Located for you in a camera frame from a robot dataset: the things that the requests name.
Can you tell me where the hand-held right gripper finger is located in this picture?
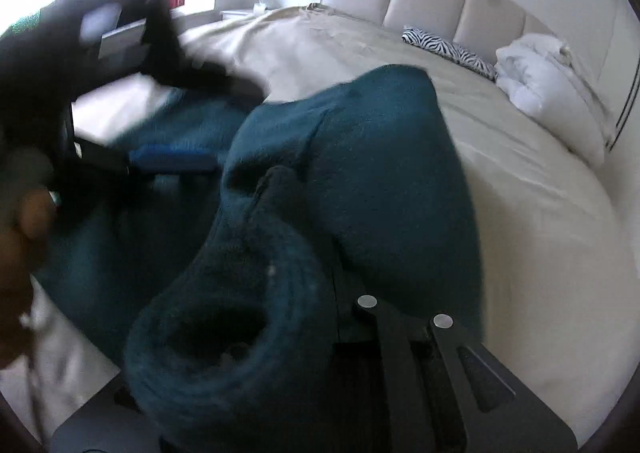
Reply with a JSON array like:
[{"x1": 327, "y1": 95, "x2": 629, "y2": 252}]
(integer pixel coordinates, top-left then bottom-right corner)
[{"x1": 332, "y1": 293, "x2": 578, "y2": 453}]

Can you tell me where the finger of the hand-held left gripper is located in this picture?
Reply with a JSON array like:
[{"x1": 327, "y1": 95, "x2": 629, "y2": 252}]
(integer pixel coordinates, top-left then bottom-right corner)
[
  {"x1": 142, "y1": 0, "x2": 268, "y2": 101},
  {"x1": 49, "y1": 405, "x2": 163, "y2": 453}
]

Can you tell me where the dark green knit sweater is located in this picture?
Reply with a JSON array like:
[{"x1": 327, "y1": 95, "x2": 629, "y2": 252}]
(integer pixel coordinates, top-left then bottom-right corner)
[{"x1": 32, "y1": 64, "x2": 485, "y2": 453}]

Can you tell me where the person's left hand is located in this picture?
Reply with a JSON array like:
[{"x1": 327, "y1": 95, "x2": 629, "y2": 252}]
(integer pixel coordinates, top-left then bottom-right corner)
[{"x1": 0, "y1": 185, "x2": 55, "y2": 370}]

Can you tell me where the bed with beige sheet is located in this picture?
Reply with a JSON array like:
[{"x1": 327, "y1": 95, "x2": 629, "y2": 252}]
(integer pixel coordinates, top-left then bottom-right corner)
[{"x1": 30, "y1": 3, "x2": 627, "y2": 449}]

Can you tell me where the zebra print pillow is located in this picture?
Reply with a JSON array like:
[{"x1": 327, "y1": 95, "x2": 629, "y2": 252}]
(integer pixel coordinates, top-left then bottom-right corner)
[{"x1": 402, "y1": 26, "x2": 497, "y2": 82}]

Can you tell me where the white folded duvet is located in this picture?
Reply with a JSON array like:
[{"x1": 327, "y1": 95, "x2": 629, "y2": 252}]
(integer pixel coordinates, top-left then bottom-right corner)
[{"x1": 495, "y1": 33, "x2": 615, "y2": 170}]

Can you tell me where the white wardrobe with black stripes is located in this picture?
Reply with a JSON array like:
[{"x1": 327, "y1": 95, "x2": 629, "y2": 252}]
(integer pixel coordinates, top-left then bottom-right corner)
[{"x1": 607, "y1": 0, "x2": 640, "y2": 156}]

